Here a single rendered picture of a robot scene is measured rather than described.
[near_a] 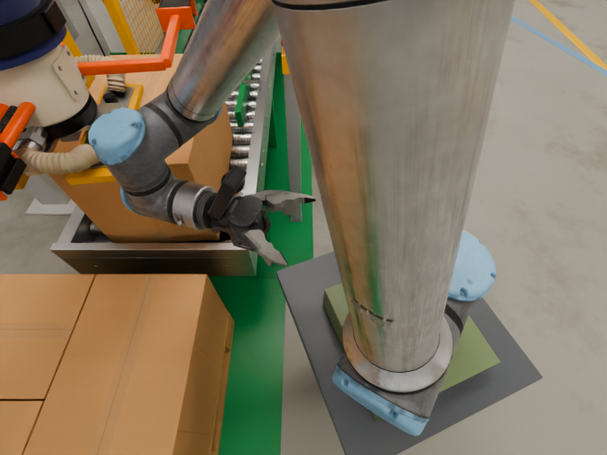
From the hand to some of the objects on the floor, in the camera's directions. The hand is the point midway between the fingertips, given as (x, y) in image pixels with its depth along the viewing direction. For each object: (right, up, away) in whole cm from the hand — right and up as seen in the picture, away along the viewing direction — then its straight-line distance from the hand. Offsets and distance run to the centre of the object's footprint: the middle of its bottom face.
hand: (303, 227), depth 56 cm
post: (-4, +6, +139) cm, 139 cm away
